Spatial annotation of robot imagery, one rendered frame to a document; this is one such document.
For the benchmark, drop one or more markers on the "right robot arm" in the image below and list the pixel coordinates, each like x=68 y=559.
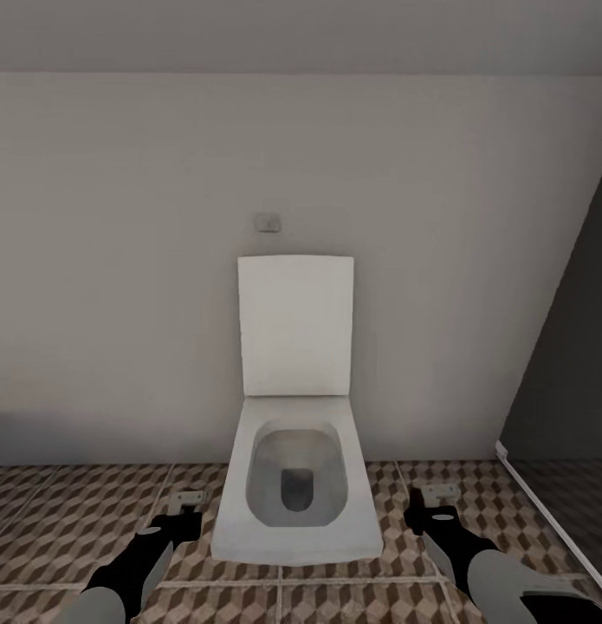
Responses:
x=503 y=589

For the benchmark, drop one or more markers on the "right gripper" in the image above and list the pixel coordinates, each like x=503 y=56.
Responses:
x=416 y=518

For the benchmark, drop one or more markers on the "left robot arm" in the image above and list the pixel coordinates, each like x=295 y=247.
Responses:
x=117 y=592

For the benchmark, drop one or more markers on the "hook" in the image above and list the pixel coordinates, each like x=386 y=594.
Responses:
x=267 y=222

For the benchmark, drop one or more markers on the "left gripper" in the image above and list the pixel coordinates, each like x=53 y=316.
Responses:
x=188 y=525

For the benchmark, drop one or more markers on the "door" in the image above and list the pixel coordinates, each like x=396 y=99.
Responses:
x=553 y=434

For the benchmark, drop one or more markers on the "shower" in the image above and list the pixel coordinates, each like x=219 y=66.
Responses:
x=569 y=542

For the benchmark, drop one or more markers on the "toilet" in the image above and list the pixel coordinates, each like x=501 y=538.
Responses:
x=296 y=492

